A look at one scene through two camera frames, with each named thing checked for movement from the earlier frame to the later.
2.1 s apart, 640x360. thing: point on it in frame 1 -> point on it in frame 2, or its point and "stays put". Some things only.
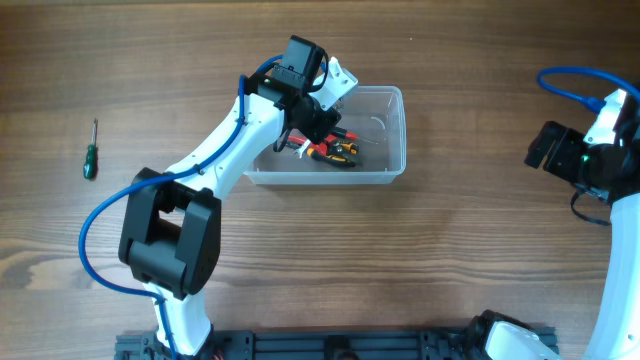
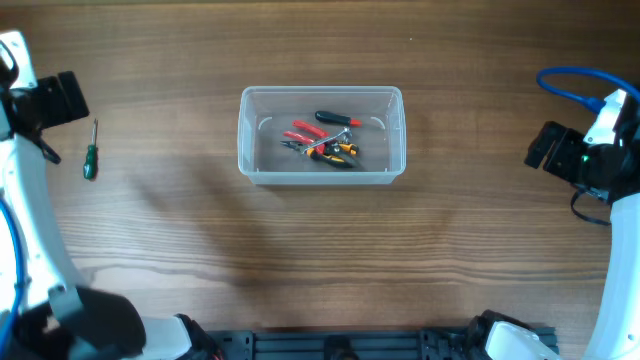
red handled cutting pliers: (318, 148) stays put
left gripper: (319, 129) -> (58, 110)
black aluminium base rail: (278, 344) stays put
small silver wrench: (302, 148) -> (346, 132)
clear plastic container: (375, 118) stays put
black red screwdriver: (342, 133) -> (333, 117)
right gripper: (558, 162) stays put
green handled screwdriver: (91, 166) stays put
